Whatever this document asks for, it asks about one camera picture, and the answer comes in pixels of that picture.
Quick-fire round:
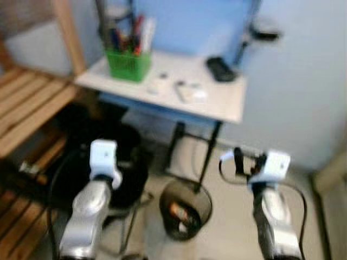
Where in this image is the wooden slatted bench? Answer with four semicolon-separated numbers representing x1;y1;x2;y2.
0;43;82;260

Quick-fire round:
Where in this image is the small white box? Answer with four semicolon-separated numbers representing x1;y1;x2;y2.
173;80;208;105

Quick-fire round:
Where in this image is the green plastic basket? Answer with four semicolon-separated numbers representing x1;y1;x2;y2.
104;49;152;83

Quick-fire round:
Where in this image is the black metal rack frame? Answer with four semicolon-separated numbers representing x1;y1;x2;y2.
230;0;264;68

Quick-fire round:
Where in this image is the white booklet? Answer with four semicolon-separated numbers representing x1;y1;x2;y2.
140;16;158;54

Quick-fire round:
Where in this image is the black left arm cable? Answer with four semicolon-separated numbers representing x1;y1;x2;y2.
46;151;90;258

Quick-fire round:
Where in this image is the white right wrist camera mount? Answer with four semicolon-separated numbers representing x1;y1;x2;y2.
248;151;291;186

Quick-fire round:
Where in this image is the red pen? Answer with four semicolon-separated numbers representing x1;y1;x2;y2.
133;15;144;55

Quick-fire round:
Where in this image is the black handheld controller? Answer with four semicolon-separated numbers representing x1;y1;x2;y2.
205;56;237;83

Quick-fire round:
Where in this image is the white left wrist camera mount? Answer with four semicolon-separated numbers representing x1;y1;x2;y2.
88;139;123;187

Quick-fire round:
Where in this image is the black mesh waste basket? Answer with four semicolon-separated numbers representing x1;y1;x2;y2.
159;179;213;242

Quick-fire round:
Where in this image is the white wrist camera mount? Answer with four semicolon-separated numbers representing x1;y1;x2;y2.
88;139;123;187
248;151;291;186

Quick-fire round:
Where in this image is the small white flat item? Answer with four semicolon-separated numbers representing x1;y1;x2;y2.
146;76;170;95

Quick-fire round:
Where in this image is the large black bag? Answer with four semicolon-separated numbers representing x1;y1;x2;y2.
52;103;150;209

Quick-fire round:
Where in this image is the orange wrapper rubbish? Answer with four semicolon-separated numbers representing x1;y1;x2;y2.
169;202;195;228

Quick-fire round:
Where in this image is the light wood desk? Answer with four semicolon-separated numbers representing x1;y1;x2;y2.
75;49;247;190

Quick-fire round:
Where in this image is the wooden post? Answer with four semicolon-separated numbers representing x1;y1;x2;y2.
53;0;87;76

